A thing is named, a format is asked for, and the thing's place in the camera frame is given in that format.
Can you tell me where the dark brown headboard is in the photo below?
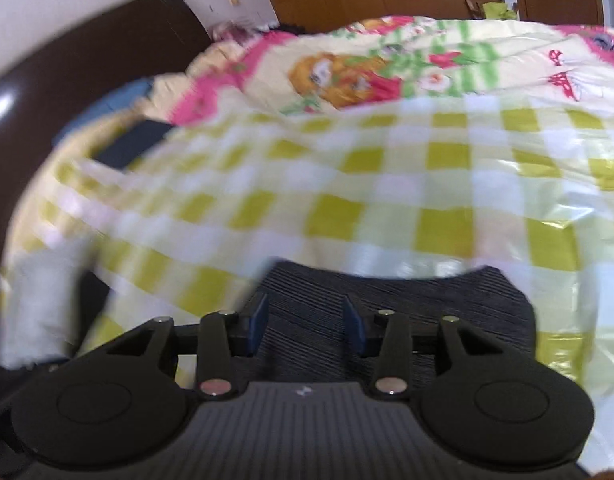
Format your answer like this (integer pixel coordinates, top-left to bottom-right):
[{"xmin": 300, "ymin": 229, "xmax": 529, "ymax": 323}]
[{"xmin": 0, "ymin": 0, "xmax": 214, "ymax": 291}]

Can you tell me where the dark grey plaid jacket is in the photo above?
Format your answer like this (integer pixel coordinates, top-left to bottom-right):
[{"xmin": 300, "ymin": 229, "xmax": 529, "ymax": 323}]
[{"xmin": 244, "ymin": 259, "xmax": 536, "ymax": 392}]

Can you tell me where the cartoon printed quilt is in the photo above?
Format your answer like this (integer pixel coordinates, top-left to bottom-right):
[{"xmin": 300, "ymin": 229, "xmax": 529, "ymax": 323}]
[{"xmin": 140, "ymin": 14, "xmax": 614, "ymax": 128}]

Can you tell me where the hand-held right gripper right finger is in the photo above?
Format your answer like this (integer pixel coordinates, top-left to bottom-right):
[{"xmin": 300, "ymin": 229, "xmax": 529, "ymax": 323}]
[{"xmin": 340, "ymin": 294, "xmax": 494, "ymax": 402}]

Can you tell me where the green checked plastic sheet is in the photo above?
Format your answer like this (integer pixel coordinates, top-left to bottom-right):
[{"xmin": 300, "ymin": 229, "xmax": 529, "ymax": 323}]
[{"xmin": 0, "ymin": 95, "xmax": 614, "ymax": 473}]

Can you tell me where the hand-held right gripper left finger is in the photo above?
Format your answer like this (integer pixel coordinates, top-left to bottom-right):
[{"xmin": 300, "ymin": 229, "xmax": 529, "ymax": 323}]
[{"xmin": 106, "ymin": 291, "xmax": 270, "ymax": 402}]

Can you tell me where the green bag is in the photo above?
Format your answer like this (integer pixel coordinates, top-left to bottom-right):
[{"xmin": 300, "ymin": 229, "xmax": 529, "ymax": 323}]
[{"xmin": 481, "ymin": 0, "xmax": 518, "ymax": 22}]

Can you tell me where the white cloth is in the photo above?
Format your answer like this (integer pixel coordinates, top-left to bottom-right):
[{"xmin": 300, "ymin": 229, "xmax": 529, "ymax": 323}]
[{"xmin": 0, "ymin": 237, "xmax": 105, "ymax": 368}]

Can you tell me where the striped cloth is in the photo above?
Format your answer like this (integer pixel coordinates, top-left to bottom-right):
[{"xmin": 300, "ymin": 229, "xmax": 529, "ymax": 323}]
[{"xmin": 212, "ymin": 19, "xmax": 280, "ymax": 43}]

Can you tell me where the dark blue folded cloth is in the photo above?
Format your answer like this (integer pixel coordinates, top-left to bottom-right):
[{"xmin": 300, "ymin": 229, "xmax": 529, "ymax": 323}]
[{"xmin": 91, "ymin": 119, "xmax": 174, "ymax": 172}]

